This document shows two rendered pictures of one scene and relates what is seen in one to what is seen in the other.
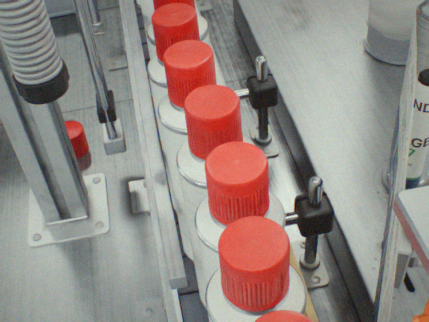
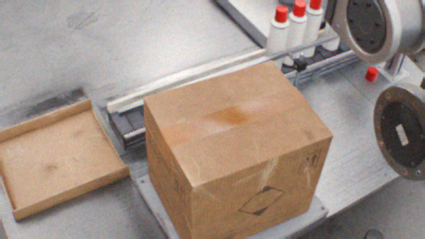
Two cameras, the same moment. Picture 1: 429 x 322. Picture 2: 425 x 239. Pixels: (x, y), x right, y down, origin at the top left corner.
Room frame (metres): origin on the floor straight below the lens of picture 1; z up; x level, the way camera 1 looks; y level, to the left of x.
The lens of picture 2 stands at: (1.48, 1.02, 1.85)
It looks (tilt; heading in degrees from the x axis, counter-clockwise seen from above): 44 degrees down; 236
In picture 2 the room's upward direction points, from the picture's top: 9 degrees clockwise
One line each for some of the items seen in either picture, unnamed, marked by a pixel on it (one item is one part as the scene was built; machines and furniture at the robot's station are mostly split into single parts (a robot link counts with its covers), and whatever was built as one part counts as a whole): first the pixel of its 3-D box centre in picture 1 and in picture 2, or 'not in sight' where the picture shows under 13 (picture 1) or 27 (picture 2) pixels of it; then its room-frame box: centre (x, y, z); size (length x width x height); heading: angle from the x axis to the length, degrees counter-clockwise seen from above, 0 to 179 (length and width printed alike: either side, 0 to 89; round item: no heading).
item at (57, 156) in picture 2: not in sight; (55, 155); (1.47, 0.14, 0.85); 0.30 x 0.26 x 0.04; 7
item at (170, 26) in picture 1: (188, 121); not in sight; (0.37, 0.02, 0.98); 0.05 x 0.05 x 0.20
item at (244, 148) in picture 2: not in sight; (231, 159); (1.11, 0.40, 0.99); 0.30 x 0.24 x 0.27; 2
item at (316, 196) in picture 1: (294, 227); not in sight; (0.31, -0.07, 0.89); 0.06 x 0.03 x 0.12; 97
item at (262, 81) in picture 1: (262, 100); not in sight; (0.49, -0.06, 0.89); 0.03 x 0.03 x 0.12; 7
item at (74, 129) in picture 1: (72, 139); (371, 73); (0.51, 0.16, 0.85); 0.03 x 0.03 x 0.03
